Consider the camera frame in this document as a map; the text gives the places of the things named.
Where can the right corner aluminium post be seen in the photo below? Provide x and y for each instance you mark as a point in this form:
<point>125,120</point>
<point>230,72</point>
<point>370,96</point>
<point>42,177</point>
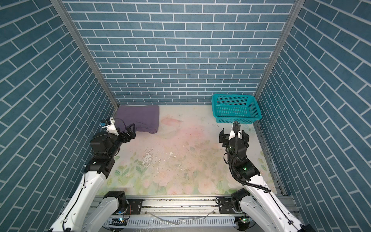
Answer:
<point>297,6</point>

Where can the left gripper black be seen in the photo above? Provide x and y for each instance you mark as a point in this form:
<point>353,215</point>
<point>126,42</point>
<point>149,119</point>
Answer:
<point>131,135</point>

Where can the aluminium front rail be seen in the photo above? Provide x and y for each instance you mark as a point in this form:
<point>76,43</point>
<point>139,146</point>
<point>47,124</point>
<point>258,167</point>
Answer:
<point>178,206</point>

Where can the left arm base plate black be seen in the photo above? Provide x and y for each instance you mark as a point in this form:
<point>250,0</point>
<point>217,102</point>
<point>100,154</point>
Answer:
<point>135,206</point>

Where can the corner aluminium post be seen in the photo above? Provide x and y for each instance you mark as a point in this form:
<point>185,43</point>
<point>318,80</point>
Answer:
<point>72,29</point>
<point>297,6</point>

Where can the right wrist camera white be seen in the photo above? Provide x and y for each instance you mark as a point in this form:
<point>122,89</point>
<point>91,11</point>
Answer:
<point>232,133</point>

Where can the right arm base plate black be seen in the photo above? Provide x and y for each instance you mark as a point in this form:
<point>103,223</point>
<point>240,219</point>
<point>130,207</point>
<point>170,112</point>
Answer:
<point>225,205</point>

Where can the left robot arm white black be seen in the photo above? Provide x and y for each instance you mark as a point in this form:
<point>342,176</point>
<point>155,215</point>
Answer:
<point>105,146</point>

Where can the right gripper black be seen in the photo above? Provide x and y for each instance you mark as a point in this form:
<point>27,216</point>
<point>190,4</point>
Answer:
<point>225,137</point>

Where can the purple trousers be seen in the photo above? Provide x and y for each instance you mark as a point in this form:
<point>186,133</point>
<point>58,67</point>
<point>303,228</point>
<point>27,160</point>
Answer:
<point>145,118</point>

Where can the white slotted cable duct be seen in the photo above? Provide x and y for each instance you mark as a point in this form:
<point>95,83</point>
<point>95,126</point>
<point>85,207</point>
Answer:
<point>169,222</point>

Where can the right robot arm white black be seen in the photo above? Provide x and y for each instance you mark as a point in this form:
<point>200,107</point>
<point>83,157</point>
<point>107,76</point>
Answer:
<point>255,198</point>

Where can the left corner aluminium post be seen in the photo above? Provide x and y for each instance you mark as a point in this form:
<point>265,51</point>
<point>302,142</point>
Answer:
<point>72,29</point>

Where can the teal plastic basket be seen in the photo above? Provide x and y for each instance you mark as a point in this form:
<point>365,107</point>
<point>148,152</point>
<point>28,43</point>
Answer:
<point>230,108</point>

